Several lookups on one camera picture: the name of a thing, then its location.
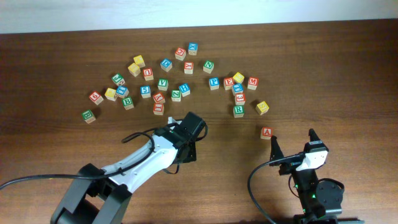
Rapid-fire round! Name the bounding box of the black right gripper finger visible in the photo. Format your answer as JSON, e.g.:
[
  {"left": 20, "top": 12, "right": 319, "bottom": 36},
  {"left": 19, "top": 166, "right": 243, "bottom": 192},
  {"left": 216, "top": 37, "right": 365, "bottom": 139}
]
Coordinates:
[
  {"left": 308, "top": 128, "right": 321, "bottom": 144},
  {"left": 270, "top": 136, "right": 284, "bottom": 166}
]

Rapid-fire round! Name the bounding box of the green V block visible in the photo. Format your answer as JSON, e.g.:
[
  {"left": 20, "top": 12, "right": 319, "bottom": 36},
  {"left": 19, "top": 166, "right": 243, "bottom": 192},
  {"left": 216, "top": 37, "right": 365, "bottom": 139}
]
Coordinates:
[{"left": 157, "top": 78, "right": 169, "bottom": 91}]

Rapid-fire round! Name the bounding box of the blue P block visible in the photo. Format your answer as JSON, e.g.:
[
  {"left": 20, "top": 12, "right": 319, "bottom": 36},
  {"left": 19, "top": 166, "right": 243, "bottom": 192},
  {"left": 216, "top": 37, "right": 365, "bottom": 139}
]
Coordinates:
[{"left": 209, "top": 77, "right": 220, "bottom": 90}]

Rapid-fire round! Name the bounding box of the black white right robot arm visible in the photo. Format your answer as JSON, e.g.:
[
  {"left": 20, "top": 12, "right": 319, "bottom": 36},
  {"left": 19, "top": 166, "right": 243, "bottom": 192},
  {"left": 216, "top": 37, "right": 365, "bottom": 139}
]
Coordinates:
[{"left": 270, "top": 129, "right": 345, "bottom": 223}]

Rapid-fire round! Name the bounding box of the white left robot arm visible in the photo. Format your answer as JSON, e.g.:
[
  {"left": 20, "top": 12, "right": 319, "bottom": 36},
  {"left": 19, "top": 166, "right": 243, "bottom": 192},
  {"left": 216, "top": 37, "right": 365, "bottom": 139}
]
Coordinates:
[{"left": 50, "top": 121, "right": 208, "bottom": 223}]

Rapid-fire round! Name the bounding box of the red A block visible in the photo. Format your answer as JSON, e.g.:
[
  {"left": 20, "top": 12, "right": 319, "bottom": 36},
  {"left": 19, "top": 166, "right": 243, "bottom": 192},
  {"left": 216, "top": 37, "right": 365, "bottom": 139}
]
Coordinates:
[{"left": 261, "top": 127, "right": 273, "bottom": 139}]

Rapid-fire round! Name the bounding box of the yellow S block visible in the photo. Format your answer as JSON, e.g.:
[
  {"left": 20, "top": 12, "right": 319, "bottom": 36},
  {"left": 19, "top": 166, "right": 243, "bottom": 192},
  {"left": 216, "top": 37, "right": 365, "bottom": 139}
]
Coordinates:
[{"left": 256, "top": 101, "right": 269, "bottom": 115}]

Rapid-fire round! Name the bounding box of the red I block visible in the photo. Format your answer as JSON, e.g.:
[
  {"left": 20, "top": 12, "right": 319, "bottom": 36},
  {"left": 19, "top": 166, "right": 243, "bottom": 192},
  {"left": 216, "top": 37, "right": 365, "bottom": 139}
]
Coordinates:
[{"left": 153, "top": 103, "right": 164, "bottom": 116}]

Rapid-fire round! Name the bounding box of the green R block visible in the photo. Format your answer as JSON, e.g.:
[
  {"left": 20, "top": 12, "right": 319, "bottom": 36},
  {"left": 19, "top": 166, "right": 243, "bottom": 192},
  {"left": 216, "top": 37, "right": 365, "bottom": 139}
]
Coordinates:
[{"left": 233, "top": 105, "right": 244, "bottom": 118}]

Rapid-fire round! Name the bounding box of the green Z block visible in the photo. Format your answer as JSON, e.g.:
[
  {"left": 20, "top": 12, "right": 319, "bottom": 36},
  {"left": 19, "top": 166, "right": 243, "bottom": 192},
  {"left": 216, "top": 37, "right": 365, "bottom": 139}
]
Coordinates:
[{"left": 171, "top": 90, "right": 182, "bottom": 102}]

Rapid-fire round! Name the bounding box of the red Y block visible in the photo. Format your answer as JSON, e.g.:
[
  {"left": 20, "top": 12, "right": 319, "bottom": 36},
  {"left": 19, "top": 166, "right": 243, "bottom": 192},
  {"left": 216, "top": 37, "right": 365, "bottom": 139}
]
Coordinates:
[{"left": 152, "top": 93, "right": 165, "bottom": 104}]

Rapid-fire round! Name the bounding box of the blue H block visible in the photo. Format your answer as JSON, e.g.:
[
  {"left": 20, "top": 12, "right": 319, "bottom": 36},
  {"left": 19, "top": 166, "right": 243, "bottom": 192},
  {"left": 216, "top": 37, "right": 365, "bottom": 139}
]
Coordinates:
[{"left": 178, "top": 83, "right": 190, "bottom": 97}]

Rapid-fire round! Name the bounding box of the red 3 block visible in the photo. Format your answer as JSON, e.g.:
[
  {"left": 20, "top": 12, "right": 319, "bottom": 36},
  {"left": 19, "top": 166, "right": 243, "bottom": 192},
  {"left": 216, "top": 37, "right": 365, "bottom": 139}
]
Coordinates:
[{"left": 234, "top": 93, "right": 246, "bottom": 106}]

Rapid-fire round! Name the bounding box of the red M block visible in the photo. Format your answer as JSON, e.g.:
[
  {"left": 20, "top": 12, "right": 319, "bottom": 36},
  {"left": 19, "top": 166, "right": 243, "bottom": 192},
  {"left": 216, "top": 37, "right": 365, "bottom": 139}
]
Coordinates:
[{"left": 248, "top": 77, "right": 259, "bottom": 90}]

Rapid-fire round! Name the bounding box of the blue block near E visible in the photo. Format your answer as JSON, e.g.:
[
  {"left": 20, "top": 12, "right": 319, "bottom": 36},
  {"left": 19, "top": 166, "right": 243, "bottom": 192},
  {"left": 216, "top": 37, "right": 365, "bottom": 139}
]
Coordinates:
[{"left": 231, "top": 83, "right": 244, "bottom": 96}]

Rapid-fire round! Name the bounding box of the blue 5 block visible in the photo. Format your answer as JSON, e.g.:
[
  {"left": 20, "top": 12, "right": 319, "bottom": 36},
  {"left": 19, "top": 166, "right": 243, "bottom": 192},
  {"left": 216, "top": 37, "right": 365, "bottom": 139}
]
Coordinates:
[{"left": 140, "top": 86, "right": 151, "bottom": 98}]

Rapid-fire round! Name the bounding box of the green B block middle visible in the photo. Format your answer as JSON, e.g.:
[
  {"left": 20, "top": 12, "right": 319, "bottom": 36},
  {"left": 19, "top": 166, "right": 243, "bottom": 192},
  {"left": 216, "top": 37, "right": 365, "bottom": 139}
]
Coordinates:
[{"left": 122, "top": 96, "right": 134, "bottom": 110}]

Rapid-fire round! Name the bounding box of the green b block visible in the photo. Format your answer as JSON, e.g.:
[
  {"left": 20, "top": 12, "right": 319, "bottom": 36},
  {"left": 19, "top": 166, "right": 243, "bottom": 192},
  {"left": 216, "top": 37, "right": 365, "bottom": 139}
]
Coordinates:
[
  {"left": 122, "top": 96, "right": 134, "bottom": 110},
  {"left": 81, "top": 110, "right": 96, "bottom": 124}
]

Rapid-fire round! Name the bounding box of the red E block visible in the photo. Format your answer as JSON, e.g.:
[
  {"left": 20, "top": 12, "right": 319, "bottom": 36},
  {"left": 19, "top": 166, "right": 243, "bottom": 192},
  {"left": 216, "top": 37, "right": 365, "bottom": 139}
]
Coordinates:
[{"left": 223, "top": 77, "right": 234, "bottom": 90}]

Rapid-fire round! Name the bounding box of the yellow block near E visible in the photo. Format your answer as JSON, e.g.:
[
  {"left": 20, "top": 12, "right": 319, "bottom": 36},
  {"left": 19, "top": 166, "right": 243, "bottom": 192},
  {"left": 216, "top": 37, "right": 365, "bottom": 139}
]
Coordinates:
[{"left": 233, "top": 72, "right": 245, "bottom": 84}]

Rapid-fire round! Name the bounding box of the red K block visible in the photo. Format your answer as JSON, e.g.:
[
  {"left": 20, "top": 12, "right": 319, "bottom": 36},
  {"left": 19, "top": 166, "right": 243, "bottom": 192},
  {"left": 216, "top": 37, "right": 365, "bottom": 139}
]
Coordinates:
[{"left": 183, "top": 62, "right": 194, "bottom": 74}]

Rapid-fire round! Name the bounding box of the red U block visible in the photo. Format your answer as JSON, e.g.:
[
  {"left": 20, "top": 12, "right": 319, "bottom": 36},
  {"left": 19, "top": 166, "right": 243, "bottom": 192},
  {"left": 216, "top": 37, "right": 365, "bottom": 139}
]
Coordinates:
[{"left": 143, "top": 68, "right": 154, "bottom": 81}]

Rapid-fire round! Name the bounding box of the green N block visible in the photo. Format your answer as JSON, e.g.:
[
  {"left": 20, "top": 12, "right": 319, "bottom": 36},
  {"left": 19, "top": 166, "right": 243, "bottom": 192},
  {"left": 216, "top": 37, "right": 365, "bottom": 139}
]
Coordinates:
[{"left": 203, "top": 60, "right": 215, "bottom": 73}]

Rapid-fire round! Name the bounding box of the blue T block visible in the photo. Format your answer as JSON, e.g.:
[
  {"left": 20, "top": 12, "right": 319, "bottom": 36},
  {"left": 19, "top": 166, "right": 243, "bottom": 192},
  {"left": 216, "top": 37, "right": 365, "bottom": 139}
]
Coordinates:
[{"left": 116, "top": 85, "right": 129, "bottom": 98}]

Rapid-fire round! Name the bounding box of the blue D block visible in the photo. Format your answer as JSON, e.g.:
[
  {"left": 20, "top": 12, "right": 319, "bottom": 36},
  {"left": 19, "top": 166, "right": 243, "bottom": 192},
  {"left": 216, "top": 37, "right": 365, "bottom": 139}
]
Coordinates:
[{"left": 160, "top": 58, "right": 172, "bottom": 72}]

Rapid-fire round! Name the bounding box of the yellow block beside T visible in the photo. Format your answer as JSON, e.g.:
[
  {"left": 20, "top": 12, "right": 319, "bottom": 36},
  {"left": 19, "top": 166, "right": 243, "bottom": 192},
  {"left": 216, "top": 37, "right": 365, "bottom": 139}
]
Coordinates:
[{"left": 104, "top": 88, "right": 118, "bottom": 101}]

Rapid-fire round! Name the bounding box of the red G block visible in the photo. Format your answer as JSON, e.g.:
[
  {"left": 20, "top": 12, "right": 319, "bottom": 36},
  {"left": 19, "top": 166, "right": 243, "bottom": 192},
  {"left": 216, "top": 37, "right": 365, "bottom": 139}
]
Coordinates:
[{"left": 175, "top": 47, "right": 187, "bottom": 61}]

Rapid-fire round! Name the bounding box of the green J block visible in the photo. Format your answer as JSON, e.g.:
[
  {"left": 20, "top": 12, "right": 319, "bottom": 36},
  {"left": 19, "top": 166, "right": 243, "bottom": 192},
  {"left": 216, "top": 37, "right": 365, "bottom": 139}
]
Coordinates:
[{"left": 111, "top": 73, "right": 125, "bottom": 86}]

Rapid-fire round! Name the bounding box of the yellow block upper left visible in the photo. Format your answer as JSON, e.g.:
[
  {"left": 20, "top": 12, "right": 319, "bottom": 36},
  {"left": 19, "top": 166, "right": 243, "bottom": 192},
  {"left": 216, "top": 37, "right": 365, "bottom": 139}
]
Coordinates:
[{"left": 133, "top": 55, "right": 146, "bottom": 68}]

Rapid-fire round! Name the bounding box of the blue X block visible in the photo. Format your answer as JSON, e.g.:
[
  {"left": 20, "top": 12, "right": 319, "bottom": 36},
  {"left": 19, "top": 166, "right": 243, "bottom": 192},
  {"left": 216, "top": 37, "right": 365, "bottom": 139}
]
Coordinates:
[{"left": 188, "top": 42, "right": 198, "bottom": 55}]

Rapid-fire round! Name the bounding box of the green B block far left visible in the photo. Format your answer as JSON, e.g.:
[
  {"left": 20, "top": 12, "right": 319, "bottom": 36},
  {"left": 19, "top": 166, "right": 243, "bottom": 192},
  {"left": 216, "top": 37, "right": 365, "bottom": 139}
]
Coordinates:
[{"left": 81, "top": 110, "right": 96, "bottom": 124}]

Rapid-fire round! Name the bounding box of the red 6 block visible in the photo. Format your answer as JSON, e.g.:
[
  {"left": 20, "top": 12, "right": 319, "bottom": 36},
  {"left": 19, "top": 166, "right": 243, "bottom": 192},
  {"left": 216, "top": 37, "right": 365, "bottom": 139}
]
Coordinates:
[{"left": 89, "top": 91, "right": 103, "bottom": 105}]

